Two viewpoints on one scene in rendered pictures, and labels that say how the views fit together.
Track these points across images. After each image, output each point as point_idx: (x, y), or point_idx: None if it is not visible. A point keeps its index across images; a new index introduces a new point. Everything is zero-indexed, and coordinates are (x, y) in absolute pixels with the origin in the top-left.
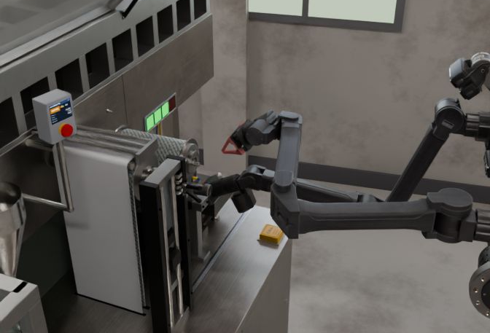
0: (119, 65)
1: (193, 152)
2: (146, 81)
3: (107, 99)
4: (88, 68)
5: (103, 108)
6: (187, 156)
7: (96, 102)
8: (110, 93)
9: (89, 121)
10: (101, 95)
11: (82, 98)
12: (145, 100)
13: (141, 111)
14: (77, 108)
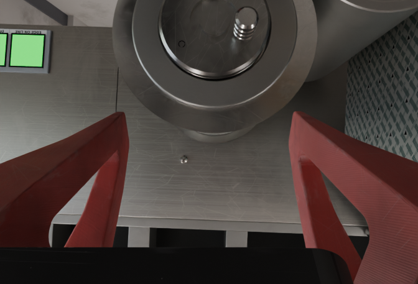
0: None
1: (214, 73)
2: (17, 154)
3: (176, 184)
4: (165, 232)
5: (193, 169)
6: (254, 76)
7: (215, 196)
8: (162, 192)
9: (249, 168)
10: (194, 203)
11: (257, 224)
12: (31, 110)
13: (52, 91)
14: (279, 214)
